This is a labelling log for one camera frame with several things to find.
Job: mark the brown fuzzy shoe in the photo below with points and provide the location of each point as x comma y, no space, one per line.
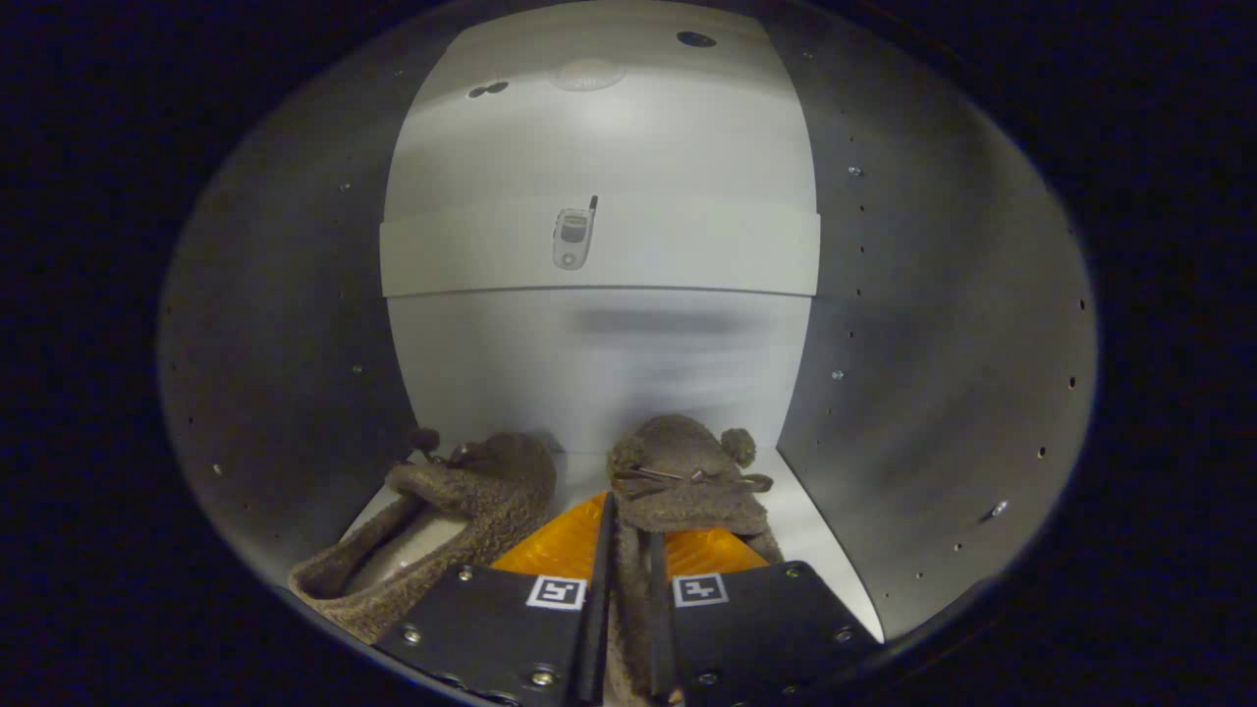
687,471
491,491

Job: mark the dark grey shoe cabinet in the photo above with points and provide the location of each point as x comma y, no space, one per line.
933,324

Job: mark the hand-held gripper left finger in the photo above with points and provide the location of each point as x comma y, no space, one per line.
597,609

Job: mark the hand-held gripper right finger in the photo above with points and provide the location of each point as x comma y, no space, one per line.
662,628

